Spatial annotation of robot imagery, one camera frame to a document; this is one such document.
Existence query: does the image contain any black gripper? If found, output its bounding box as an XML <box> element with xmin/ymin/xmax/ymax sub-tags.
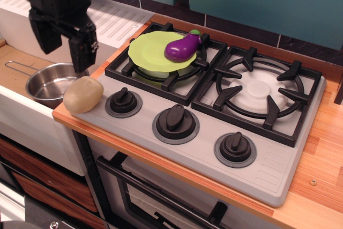
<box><xmin>28</xmin><ymin>0</ymin><xmax>98</xmax><ymax>73</ymax></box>

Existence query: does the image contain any beige toy potato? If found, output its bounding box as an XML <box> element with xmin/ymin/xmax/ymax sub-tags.
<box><xmin>63</xmin><ymin>76</ymin><xmax>104</xmax><ymax>114</ymax></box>

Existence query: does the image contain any purple toy eggplant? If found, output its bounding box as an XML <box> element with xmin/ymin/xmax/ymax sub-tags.
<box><xmin>164</xmin><ymin>29</ymin><xmax>202</xmax><ymax>63</ymax></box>

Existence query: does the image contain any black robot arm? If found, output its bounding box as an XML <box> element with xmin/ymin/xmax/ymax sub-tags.
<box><xmin>27</xmin><ymin>0</ymin><xmax>98</xmax><ymax>73</ymax></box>

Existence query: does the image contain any small steel pot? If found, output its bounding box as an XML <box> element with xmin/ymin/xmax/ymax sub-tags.
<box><xmin>5</xmin><ymin>61</ymin><xmax>90</xmax><ymax>109</ymax></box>

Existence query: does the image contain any lime green plate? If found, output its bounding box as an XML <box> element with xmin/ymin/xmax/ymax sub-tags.
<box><xmin>128</xmin><ymin>31</ymin><xmax>197</xmax><ymax>72</ymax></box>

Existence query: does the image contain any white toy sink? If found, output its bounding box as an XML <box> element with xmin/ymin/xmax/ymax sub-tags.
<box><xmin>1</xmin><ymin>0</ymin><xmax>153</xmax><ymax>176</ymax></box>

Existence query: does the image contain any left black stove knob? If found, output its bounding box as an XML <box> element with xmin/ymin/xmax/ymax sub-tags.
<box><xmin>105</xmin><ymin>87</ymin><xmax>143</xmax><ymax>119</ymax></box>

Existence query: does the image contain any black stove knob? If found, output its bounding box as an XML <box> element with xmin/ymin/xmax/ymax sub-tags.
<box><xmin>105</xmin><ymin>87</ymin><xmax>143</xmax><ymax>119</ymax></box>
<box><xmin>152</xmin><ymin>104</ymin><xmax>200</xmax><ymax>145</ymax></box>
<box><xmin>214</xmin><ymin>132</ymin><xmax>257</xmax><ymax>168</ymax></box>

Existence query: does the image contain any left black burner grate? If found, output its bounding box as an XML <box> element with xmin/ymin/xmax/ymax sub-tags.
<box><xmin>105</xmin><ymin>23</ymin><xmax>228</xmax><ymax>106</ymax></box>

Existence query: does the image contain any black burner grate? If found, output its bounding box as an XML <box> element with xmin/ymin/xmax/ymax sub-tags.
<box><xmin>192</xmin><ymin>46</ymin><xmax>323</xmax><ymax>147</ymax></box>
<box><xmin>105</xmin><ymin>23</ymin><xmax>228</xmax><ymax>106</ymax></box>

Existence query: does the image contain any upper wooden drawer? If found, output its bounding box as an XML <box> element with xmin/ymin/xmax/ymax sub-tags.
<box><xmin>1</xmin><ymin>137</ymin><xmax>92</xmax><ymax>203</ymax></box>

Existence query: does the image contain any wooden drawer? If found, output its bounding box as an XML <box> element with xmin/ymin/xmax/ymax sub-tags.
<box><xmin>12</xmin><ymin>172</ymin><xmax>106</xmax><ymax>229</ymax></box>
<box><xmin>1</xmin><ymin>137</ymin><xmax>92</xmax><ymax>203</ymax></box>

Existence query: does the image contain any middle black stove knob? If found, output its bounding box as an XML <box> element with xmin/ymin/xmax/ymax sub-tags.
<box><xmin>152</xmin><ymin>104</ymin><xmax>200</xmax><ymax>145</ymax></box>

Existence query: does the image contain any lower wooden drawer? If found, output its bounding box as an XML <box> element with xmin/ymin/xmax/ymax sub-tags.
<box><xmin>12</xmin><ymin>172</ymin><xmax>106</xmax><ymax>229</ymax></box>

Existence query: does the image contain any toy oven door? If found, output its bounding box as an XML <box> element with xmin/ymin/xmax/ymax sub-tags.
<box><xmin>89</xmin><ymin>139</ymin><xmax>276</xmax><ymax>228</ymax></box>

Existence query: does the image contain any right white burner cap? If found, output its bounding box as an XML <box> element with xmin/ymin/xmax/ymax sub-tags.
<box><xmin>228</xmin><ymin>63</ymin><xmax>297</xmax><ymax>114</ymax></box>

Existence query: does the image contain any right black stove knob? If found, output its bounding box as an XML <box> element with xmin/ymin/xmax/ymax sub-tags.
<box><xmin>214</xmin><ymin>132</ymin><xmax>257</xmax><ymax>168</ymax></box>

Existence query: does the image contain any right black burner grate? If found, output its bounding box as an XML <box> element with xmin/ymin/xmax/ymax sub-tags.
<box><xmin>192</xmin><ymin>46</ymin><xmax>323</xmax><ymax>147</ymax></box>

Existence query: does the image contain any grey toy stove top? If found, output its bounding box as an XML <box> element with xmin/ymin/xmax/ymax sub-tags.
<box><xmin>79</xmin><ymin>74</ymin><xmax>326</xmax><ymax>206</ymax></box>

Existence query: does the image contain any black oven door handle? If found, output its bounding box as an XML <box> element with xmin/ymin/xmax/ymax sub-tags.
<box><xmin>96</xmin><ymin>156</ymin><xmax>227</xmax><ymax>228</ymax></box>

